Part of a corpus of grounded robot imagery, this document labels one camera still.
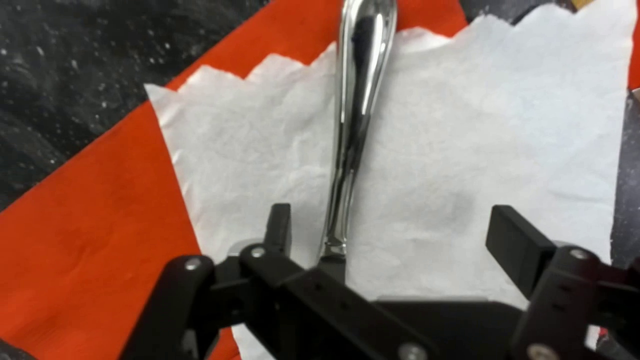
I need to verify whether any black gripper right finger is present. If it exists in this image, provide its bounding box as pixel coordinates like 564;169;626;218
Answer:
484;201;640;360

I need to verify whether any silver metal knife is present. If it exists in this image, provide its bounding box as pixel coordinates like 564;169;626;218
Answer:
318;0;401;282

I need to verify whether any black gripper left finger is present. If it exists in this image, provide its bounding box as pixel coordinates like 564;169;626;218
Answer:
118;201;428;360

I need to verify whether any white paper napkin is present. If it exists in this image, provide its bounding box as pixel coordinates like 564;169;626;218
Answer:
144;0;635;360

